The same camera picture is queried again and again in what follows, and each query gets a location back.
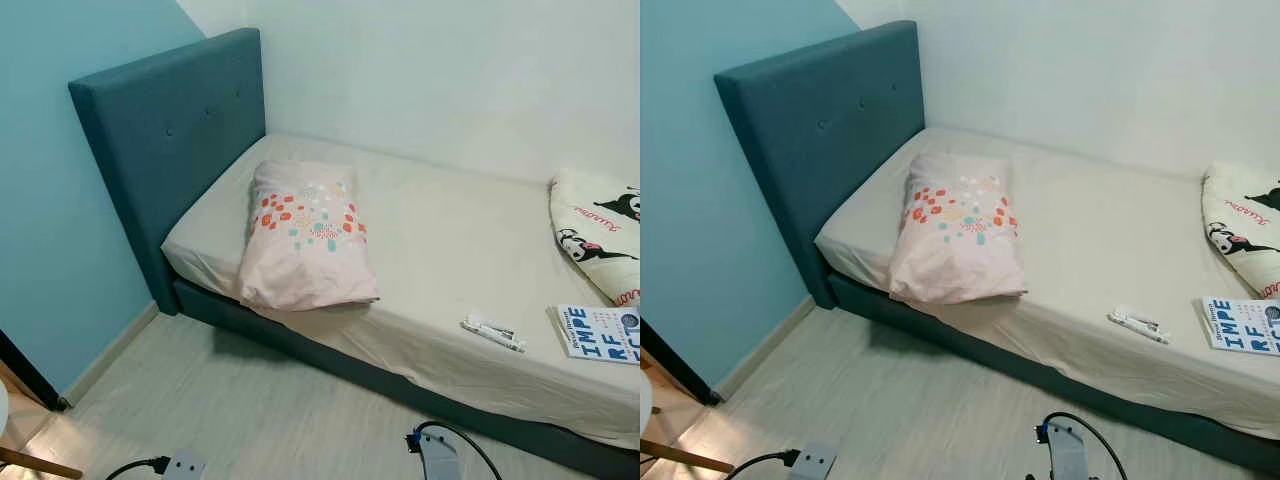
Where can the teal upholstered headboard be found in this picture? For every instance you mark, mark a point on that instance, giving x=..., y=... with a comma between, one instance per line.
x=160, y=130
x=810, y=120

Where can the wooden furniture leg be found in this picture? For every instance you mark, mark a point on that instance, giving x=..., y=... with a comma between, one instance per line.
x=40, y=463
x=690, y=457

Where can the cream cartoon print blanket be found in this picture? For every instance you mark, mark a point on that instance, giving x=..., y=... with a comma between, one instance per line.
x=590, y=225
x=1235, y=215

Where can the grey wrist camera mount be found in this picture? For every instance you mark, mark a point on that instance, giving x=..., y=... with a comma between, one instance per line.
x=815, y=462
x=185, y=467
x=438, y=460
x=1068, y=455

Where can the short white pen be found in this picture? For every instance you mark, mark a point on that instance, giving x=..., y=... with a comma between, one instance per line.
x=492, y=325
x=1138, y=317

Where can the mattress with beige sheet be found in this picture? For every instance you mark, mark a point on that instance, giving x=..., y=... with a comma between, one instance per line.
x=440, y=250
x=1080, y=240

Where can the white skirting board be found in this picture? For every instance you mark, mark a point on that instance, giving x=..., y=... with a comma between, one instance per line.
x=110, y=352
x=765, y=345

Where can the white round table top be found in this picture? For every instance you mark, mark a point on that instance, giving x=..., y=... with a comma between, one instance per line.
x=645, y=400
x=3, y=410

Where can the white book with blue letters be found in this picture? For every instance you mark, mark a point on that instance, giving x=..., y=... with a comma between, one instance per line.
x=595, y=335
x=1240, y=325

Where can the pink dotted pillow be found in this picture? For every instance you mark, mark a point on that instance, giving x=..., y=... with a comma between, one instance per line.
x=305, y=250
x=955, y=245

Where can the teal bed base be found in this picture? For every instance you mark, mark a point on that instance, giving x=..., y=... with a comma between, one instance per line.
x=205, y=305
x=860, y=297

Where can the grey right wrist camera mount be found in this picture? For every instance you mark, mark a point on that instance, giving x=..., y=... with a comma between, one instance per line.
x=1068, y=455
x=438, y=460

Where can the long white pen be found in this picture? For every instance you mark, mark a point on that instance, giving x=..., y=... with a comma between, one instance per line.
x=1140, y=329
x=495, y=338

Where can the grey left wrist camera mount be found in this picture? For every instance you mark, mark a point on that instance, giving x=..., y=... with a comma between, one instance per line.
x=815, y=462
x=185, y=467

